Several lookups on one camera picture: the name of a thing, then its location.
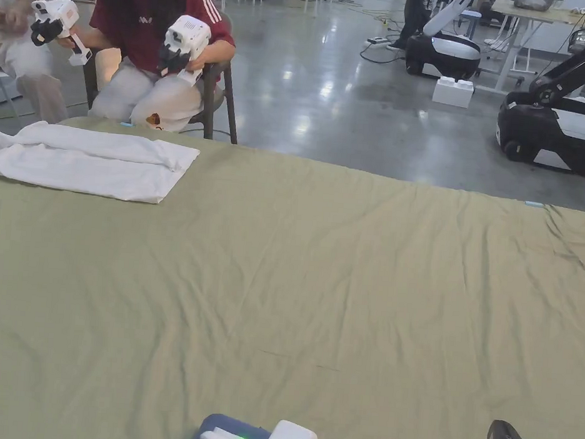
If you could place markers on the bed with pale green sheet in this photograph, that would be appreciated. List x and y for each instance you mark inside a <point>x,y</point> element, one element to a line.
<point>287,289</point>

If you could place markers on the black and white wheeled robot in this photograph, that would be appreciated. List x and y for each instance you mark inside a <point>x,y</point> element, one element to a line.
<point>554,130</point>
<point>449,52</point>

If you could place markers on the folded white cloth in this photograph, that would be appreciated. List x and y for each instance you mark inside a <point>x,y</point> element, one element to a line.
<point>90,170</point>

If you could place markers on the white foam block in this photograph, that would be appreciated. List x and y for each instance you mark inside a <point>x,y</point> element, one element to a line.
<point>452,93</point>

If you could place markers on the white power strip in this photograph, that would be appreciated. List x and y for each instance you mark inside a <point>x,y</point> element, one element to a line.
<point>376,40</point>

